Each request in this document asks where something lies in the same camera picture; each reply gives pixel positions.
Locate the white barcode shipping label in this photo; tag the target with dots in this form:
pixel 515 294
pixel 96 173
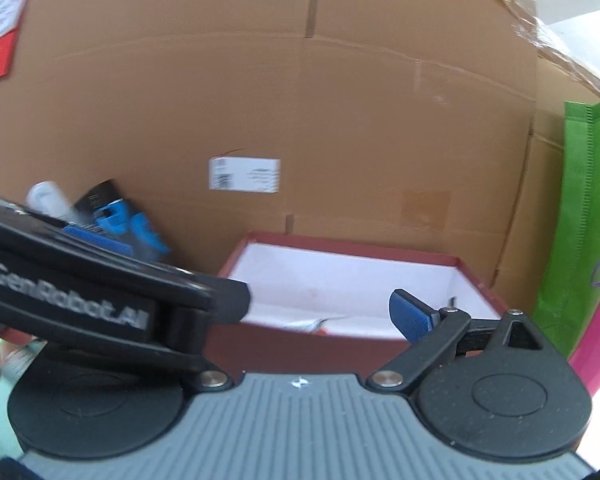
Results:
pixel 244 174

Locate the blue black packaged item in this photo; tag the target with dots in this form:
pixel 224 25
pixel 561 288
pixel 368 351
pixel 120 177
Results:
pixel 109 213

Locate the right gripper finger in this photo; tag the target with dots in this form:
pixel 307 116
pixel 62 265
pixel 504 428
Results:
pixel 438 337

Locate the white plastic bottle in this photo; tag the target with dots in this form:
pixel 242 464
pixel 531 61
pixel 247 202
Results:
pixel 47 198

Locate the green fabric tote bag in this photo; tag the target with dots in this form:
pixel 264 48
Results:
pixel 567 300

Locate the dark red open box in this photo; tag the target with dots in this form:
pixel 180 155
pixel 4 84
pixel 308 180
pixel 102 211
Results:
pixel 322 306

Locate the large brown cardboard box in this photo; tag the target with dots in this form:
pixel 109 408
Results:
pixel 426 124

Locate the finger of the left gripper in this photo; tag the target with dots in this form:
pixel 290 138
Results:
pixel 232 300
pixel 98 240

